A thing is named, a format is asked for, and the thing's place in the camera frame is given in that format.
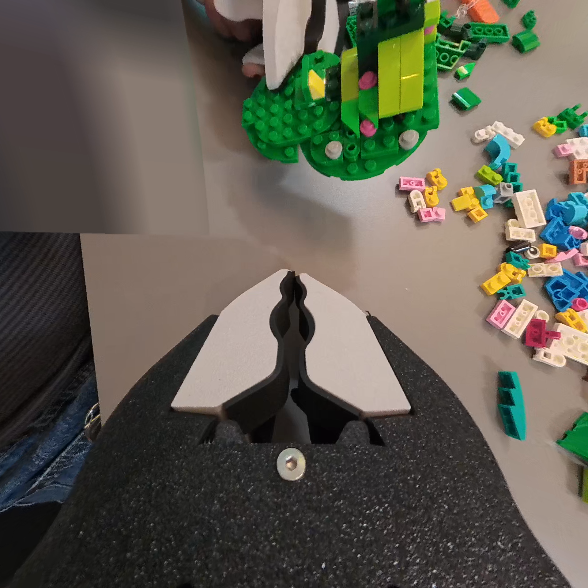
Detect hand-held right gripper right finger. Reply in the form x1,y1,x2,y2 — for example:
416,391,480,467
290,272,413,444

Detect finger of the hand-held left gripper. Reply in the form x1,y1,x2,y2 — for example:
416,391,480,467
308,0,345,52
263,0,309,91

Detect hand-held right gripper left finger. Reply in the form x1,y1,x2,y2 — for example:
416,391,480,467
170,269,297,442

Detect green lego plate build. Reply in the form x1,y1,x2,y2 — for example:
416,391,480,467
241,0,441,181

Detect orange lego piece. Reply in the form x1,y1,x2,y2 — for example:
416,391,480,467
466,0,500,24

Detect green white lego slope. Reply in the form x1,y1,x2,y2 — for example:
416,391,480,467
450,87,482,111

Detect cluster of green lego bricks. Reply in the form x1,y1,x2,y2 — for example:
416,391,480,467
435,0,511,74

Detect teal curved lego brick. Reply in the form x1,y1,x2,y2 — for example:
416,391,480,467
497,370,527,442

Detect green rounded lego brick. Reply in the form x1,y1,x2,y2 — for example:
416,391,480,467
511,28,541,53

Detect pile of loose lego bricks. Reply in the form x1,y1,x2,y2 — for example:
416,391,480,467
397,105,588,368

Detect person's left hand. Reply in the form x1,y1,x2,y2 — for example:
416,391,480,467
202,0,268,79

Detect dark woven cloth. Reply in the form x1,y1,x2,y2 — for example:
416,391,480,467
0,233,95,448

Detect person's blue jeans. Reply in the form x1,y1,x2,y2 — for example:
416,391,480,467
0,363,102,511

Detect dark green plastic piece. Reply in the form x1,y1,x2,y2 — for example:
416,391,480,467
556,411,588,466

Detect metal key ring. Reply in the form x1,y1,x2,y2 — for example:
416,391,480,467
84,404,103,444

